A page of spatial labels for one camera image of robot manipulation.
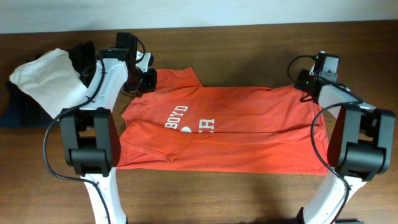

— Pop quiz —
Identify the orange printed t-shirt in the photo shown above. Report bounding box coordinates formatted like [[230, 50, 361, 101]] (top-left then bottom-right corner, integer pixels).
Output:
[[118, 68, 328, 175]]

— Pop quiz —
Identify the black folded garment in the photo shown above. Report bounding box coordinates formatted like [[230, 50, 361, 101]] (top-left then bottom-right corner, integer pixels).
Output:
[[1, 41, 96, 128]]

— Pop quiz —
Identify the white folded cloth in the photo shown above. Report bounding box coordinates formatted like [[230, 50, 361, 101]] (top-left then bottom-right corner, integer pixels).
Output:
[[9, 49, 87, 118]]

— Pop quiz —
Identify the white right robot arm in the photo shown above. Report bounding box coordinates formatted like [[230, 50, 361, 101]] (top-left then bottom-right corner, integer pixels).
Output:
[[294, 70, 396, 223]]

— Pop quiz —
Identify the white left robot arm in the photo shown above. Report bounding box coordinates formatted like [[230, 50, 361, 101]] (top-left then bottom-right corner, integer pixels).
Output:
[[59, 49, 157, 223]]

